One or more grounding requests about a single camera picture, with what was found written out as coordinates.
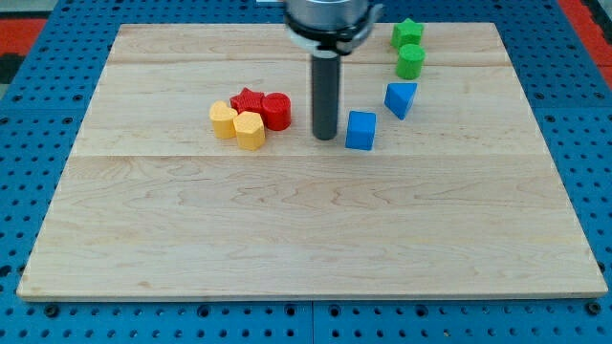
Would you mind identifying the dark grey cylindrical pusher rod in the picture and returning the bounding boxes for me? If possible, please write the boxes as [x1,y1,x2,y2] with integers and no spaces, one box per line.
[311,55,340,140]

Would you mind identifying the blue cube block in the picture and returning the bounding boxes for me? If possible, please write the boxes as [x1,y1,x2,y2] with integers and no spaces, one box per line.
[345,111,377,151]

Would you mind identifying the yellow hexagon block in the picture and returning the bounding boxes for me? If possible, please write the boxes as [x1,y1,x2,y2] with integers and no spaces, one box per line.
[233,111,266,150]

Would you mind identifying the red cylinder block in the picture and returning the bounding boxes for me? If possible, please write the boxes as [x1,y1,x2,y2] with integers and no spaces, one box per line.
[262,93,292,131]

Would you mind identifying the blue triangle block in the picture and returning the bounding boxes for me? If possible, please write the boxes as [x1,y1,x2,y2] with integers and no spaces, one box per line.
[383,82,418,120]

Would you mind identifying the green cylinder block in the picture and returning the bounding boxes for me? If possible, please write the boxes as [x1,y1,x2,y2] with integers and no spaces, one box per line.
[396,44,426,80]

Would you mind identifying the red star block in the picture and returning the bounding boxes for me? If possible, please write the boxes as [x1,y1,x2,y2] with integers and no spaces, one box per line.
[229,88,265,114]

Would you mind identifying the green star block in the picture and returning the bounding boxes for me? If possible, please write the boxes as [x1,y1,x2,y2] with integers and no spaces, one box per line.
[390,18,425,49]

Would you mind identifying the yellow heart block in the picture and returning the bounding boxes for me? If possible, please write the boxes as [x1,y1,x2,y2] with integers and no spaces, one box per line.
[208,100,238,139]

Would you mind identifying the light wooden board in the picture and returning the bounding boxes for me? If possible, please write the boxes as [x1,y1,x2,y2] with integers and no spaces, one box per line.
[17,23,607,302]

